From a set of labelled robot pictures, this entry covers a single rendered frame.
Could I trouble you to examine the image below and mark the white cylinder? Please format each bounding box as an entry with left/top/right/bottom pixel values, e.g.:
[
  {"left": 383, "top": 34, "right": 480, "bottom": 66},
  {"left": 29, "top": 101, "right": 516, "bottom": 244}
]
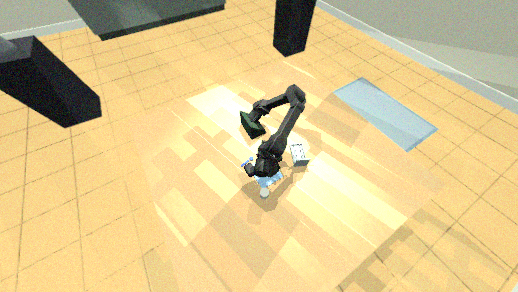
[{"left": 260, "top": 188, "right": 269, "bottom": 199}]

